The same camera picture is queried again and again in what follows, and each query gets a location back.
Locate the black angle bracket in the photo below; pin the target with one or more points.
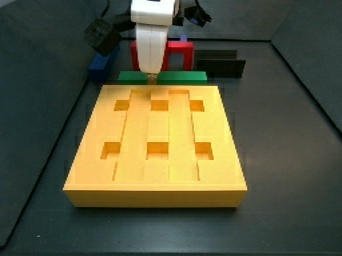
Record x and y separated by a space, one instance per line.
220 63

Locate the purple three-pronged block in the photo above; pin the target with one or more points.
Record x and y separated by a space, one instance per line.
184 38

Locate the green rectangular block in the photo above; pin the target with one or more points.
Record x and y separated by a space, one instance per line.
166 78

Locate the blue rectangular block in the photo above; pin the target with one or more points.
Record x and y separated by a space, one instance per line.
102 64

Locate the yellow slotted board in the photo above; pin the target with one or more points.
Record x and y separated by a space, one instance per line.
157 150

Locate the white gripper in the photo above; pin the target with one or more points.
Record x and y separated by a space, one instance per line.
153 15

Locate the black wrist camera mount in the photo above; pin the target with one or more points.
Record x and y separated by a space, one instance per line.
102 34

